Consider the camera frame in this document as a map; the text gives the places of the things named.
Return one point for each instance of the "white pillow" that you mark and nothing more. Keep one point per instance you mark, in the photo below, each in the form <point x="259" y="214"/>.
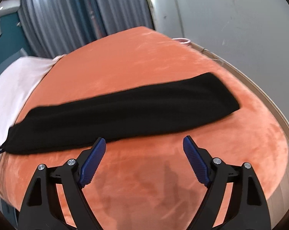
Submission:
<point x="17" y="83"/>

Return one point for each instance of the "pink round basin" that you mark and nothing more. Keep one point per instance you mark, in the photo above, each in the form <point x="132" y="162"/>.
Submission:
<point x="182" y="40"/>

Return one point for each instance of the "grey blue curtains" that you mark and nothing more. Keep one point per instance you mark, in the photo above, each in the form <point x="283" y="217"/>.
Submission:
<point x="56" y="27"/>

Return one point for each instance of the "orange velvet bed cover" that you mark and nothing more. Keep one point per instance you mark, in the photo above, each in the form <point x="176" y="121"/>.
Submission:
<point x="148" y="183"/>

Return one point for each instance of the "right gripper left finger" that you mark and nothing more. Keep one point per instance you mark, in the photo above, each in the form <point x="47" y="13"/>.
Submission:
<point x="41" y="207"/>

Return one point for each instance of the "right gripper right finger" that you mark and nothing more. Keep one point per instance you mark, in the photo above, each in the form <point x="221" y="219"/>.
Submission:
<point x="247" y="207"/>

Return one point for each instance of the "black pants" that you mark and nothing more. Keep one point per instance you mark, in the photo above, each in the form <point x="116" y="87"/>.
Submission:
<point x="143" y="111"/>

